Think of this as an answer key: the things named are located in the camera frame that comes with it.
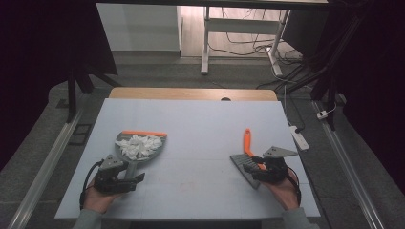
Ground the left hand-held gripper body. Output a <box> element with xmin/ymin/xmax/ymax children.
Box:
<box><xmin>93</xmin><ymin>154</ymin><xmax>138</xmax><ymax>196</ymax></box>

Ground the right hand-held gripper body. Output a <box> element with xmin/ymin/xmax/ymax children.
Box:
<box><xmin>254</xmin><ymin>145</ymin><xmax>299</xmax><ymax>184</ymax></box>

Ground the grey brush with orange handle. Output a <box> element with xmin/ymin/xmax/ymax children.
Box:
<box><xmin>229</xmin><ymin>128</ymin><xmax>269</xmax><ymax>190</ymax></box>

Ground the pile of white paper scraps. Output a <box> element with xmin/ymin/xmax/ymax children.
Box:
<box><xmin>115</xmin><ymin>134</ymin><xmax>164</xmax><ymax>161</ymax></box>

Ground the grey dustpan with orange edge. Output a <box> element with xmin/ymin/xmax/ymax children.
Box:
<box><xmin>114</xmin><ymin>130</ymin><xmax>168</xmax><ymax>181</ymax></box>

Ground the person's left hand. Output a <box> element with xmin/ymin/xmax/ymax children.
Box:
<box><xmin>81</xmin><ymin>180</ymin><xmax>124</xmax><ymax>214</ymax></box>

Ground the person's right hand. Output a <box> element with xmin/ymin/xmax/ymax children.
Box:
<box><xmin>262</xmin><ymin>169</ymin><xmax>302</xmax><ymax>211</ymax></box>

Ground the white power strip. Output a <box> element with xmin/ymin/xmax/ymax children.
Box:
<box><xmin>288</xmin><ymin>125</ymin><xmax>310</xmax><ymax>151</ymax></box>

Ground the white board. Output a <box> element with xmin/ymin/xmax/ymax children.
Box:
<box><xmin>54</xmin><ymin>97</ymin><xmax>321</xmax><ymax>221</ymax></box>

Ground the black stand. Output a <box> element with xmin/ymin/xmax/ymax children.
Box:
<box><xmin>65</xmin><ymin>63</ymin><xmax>122</xmax><ymax>124</ymax></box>
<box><xmin>283</xmin><ymin>15</ymin><xmax>367</xmax><ymax>132</ymax></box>

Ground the wooden table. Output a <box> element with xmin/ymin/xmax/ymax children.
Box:
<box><xmin>108</xmin><ymin>87</ymin><xmax>279</xmax><ymax>102</ymax></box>

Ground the black curtain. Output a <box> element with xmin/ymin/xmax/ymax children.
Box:
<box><xmin>328</xmin><ymin>0</ymin><xmax>405</xmax><ymax>198</ymax></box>
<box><xmin>0</xmin><ymin>0</ymin><xmax>118</xmax><ymax>170</ymax></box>

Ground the white cabinet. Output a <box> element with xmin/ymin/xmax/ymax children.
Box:
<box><xmin>96</xmin><ymin>3</ymin><xmax>183</xmax><ymax>52</ymax></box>

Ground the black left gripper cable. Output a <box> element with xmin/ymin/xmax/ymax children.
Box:
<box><xmin>79</xmin><ymin>159</ymin><xmax>105</xmax><ymax>210</ymax></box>

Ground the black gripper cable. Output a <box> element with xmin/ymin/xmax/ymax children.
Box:
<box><xmin>79</xmin><ymin>159</ymin><xmax>105</xmax><ymax>210</ymax></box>
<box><xmin>286</xmin><ymin>166</ymin><xmax>303</xmax><ymax>206</ymax></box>

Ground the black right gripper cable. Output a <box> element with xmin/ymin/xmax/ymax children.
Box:
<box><xmin>286</xmin><ymin>166</ymin><xmax>303</xmax><ymax>206</ymax></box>

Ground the aluminium rail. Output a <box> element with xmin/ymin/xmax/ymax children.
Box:
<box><xmin>7</xmin><ymin>106</ymin><xmax>84</xmax><ymax>229</ymax></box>
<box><xmin>313</xmin><ymin>100</ymin><xmax>386</xmax><ymax>229</ymax></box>

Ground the tangle of black floor cables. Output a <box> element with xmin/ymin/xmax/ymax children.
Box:
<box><xmin>208</xmin><ymin>8</ymin><xmax>319</xmax><ymax>92</ymax></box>

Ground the white desk frame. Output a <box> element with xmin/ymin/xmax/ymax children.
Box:
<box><xmin>200</xmin><ymin>6</ymin><xmax>292</xmax><ymax>77</ymax></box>

